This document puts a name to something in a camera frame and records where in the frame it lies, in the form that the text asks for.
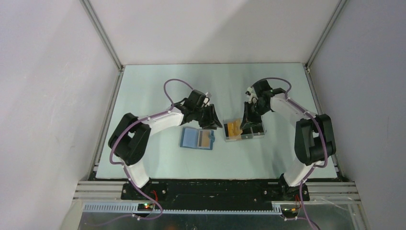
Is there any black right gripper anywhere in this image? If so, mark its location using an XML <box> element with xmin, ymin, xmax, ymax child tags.
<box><xmin>240</xmin><ymin>101</ymin><xmax>270</xmax><ymax>130</ymax></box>

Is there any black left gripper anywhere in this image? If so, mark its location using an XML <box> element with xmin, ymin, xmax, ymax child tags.
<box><xmin>193</xmin><ymin>104</ymin><xmax>222</xmax><ymax>130</ymax></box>

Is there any gold VIP credit card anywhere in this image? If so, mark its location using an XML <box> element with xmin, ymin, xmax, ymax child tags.
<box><xmin>197</xmin><ymin>130</ymin><xmax>212</xmax><ymax>149</ymax></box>

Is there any blue leather card holder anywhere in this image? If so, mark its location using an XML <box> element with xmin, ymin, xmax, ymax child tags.
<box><xmin>180</xmin><ymin>127</ymin><xmax>215</xmax><ymax>150</ymax></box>

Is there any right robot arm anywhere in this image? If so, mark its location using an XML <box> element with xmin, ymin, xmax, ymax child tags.
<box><xmin>240</xmin><ymin>77</ymin><xmax>336</xmax><ymax>200</ymax></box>

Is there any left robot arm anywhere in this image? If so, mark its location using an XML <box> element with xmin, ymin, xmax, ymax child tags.
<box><xmin>108</xmin><ymin>90</ymin><xmax>223</xmax><ymax>200</ymax></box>

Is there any black credit card stack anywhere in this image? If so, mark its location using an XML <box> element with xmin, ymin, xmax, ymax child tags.
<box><xmin>241</xmin><ymin>125</ymin><xmax>266</xmax><ymax>139</ymax></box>

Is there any gold credit card stack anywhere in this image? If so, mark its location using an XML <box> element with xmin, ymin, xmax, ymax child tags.
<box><xmin>224</xmin><ymin>118</ymin><xmax>243</xmax><ymax>141</ymax></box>

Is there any clear acrylic card tray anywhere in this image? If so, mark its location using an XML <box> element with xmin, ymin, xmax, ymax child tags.
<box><xmin>223</xmin><ymin>118</ymin><xmax>266</xmax><ymax>142</ymax></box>

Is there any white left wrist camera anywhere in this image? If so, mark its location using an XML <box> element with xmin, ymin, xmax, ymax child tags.
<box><xmin>203</xmin><ymin>92</ymin><xmax>212</xmax><ymax>104</ymax></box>

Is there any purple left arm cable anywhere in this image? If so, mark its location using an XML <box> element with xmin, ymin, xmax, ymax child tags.
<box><xmin>109</xmin><ymin>79</ymin><xmax>195</xmax><ymax>221</ymax></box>

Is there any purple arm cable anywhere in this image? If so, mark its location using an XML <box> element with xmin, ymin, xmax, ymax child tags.
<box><xmin>109</xmin><ymin>79</ymin><xmax>195</xmax><ymax>221</ymax></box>
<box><xmin>253</xmin><ymin>77</ymin><xmax>329</xmax><ymax>229</ymax></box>

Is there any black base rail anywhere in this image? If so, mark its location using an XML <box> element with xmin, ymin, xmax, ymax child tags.
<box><xmin>121</xmin><ymin>179</ymin><xmax>310</xmax><ymax>211</ymax></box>

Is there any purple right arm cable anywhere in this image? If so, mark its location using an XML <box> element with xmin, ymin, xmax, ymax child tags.
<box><xmin>253</xmin><ymin>77</ymin><xmax>329</xmax><ymax>229</ymax></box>

